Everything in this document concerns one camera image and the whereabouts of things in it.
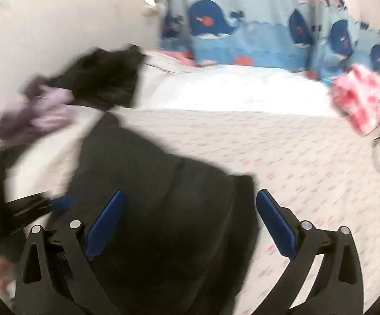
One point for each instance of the lilac cloth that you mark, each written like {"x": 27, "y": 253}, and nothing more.
{"x": 42, "y": 115}

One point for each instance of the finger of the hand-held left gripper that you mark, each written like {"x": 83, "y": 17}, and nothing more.
{"x": 63, "y": 202}

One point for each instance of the white striped quilt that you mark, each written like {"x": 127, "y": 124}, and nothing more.
{"x": 235, "y": 88}

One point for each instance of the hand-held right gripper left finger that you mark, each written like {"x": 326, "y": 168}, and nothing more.
{"x": 106, "y": 223}

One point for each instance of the black fluffy cloth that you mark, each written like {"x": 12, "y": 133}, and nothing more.
{"x": 108, "y": 75}

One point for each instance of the dark olive padded jacket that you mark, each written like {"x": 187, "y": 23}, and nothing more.
{"x": 176, "y": 223}

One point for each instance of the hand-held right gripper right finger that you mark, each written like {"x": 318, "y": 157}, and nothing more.
{"x": 276, "y": 224}

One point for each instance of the pink and white cloth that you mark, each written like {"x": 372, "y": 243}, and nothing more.
{"x": 362, "y": 100}

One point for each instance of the whale print curtain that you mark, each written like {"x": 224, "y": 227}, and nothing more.
{"x": 252, "y": 36}

